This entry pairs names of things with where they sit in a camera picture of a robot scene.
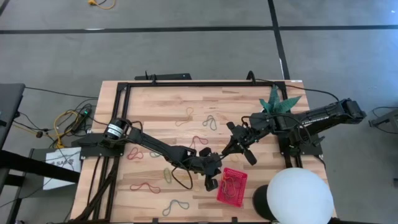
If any black power strip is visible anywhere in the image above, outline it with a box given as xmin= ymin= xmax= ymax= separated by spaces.
xmin=73 ymin=108 xmax=93 ymax=133

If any green artificial plant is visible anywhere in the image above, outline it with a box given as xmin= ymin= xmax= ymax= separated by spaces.
xmin=259 ymin=85 xmax=303 ymax=115

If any black desk beam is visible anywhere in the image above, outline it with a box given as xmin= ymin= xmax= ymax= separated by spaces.
xmin=0 ymin=149 xmax=81 ymax=184

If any black device box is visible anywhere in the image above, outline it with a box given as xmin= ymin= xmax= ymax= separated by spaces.
xmin=134 ymin=71 xmax=193 ymax=81

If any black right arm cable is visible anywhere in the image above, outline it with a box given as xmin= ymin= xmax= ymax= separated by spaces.
xmin=254 ymin=78 xmax=340 ymax=102

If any teal rubber band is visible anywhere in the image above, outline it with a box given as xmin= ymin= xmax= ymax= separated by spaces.
xmin=202 ymin=114 xmax=218 ymax=131
xmin=162 ymin=199 xmax=190 ymax=217

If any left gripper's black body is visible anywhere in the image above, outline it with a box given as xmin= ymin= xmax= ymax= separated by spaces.
xmin=186 ymin=154 xmax=216 ymax=176

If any grey desk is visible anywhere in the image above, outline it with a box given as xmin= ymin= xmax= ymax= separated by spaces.
xmin=0 ymin=83 xmax=26 ymax=150

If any white globe lamp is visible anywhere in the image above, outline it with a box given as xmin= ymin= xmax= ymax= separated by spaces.
xmin=266 ymin=167 xmax=335 ymax=224

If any black floor cable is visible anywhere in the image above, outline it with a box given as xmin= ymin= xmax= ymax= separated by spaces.
xmin=24 ymin=86 xmax=99 ymax=100

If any red rubber band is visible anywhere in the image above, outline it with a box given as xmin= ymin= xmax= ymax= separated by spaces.
xmin=129 ymin=182 xmax=162 ymax=194
xmin=188 ymin=135 xmax=210 ymax=151
xmin=126 ymin=146 xmax=144 ymax=161

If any grey metal stand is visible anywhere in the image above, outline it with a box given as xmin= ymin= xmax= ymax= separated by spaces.
xmin=369 ymin=107 xmax=398 ymax=135

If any red plastic basket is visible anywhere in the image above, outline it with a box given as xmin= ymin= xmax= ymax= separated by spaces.
xmin=216 ymin=167 xmax=249 ymax=208

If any white printed paper sheet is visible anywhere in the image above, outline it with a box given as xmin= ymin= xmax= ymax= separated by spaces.
xmin=42 ymin=147 xmax=83 ymax=191

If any yellow floor cable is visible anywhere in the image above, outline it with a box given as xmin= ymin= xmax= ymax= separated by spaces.
xmin=53 ymin=110 xmax=79 ymax=149
xmin=88 ymin=0 xmax=116 ymax=11

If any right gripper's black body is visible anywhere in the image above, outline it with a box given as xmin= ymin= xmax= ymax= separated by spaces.
xmin=235 ymin=123 xmax=269 ymax=149

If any black round lamp base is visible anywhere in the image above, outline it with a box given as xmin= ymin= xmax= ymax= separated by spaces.
xmin=252 ymin=184 xmax=277 ymax=222

